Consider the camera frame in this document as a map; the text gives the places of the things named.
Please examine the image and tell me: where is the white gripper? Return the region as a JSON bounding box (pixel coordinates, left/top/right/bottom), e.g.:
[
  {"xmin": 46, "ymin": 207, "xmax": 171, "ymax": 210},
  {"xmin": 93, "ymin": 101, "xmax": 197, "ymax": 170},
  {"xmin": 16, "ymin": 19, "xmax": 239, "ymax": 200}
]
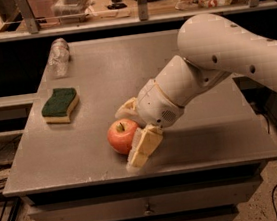
[{"xmin": 115, "ymin": 80, "xmax": 185, "ymax": 171}]

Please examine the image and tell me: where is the red apple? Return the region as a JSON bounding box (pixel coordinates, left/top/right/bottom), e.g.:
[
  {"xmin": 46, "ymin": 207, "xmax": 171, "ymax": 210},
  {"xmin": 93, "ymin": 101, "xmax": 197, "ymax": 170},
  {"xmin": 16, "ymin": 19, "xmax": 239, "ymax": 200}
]
[{"xmin": 107, "ymin": 118, "xmax": 138, "ymax": 155}]

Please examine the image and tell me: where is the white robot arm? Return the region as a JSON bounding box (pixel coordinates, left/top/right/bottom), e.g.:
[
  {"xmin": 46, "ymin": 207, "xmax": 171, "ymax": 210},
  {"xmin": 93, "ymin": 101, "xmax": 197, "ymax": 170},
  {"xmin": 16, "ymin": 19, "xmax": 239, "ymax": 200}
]
[{"xmin": 115, "ymin": 13, "xmax": 277, "ymax": 171}]

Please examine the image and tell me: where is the grey table with drawers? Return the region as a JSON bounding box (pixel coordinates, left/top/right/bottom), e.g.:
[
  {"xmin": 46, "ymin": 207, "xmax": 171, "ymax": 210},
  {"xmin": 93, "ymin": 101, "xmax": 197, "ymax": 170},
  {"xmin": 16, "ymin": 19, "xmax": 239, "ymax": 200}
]
[{"xmin": 4, "ymin": 31, "xmax": 277, "ymax": 221}]

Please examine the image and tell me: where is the green yellow sponge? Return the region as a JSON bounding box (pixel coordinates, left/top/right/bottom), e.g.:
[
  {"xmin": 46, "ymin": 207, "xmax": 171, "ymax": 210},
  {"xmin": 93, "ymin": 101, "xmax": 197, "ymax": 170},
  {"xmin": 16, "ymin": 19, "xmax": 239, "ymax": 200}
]
[{"xmin": 41, "ymin": 87, "xmax": 80, "ymax": 124}]

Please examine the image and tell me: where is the drawer knob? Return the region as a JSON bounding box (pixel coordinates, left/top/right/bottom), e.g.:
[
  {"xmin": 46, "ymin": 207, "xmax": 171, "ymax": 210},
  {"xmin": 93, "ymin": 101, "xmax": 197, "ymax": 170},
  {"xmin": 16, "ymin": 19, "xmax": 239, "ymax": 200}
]
[{"xmin": 143, "ymin": 208, "xmax": 154, "ymax": 216}]

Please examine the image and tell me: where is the clear plastic bottle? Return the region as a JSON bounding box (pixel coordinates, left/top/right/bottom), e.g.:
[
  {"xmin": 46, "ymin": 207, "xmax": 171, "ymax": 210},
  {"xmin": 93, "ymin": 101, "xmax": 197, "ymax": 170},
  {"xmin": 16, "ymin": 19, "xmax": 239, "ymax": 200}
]
[{"xmin": 47, "ymin": 38, "xmax": 70, "ymax": 78}]

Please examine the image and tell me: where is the clear plastic container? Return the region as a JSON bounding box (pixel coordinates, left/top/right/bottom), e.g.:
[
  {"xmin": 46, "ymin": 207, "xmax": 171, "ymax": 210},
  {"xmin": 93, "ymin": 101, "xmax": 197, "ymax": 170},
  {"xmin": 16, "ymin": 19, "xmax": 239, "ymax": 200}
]
[{"xmin": 51, "ymin": 0, "xmax": 91, "ymax": 24}]

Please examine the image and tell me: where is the metal shelf rail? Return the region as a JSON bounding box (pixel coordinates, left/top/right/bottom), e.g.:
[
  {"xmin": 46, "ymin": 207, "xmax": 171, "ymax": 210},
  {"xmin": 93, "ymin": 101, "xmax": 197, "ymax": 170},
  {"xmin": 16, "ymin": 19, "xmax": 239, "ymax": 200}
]
[{"xmin": 0, "ymin": 0, "xmax": 277, "ymax": 42}]

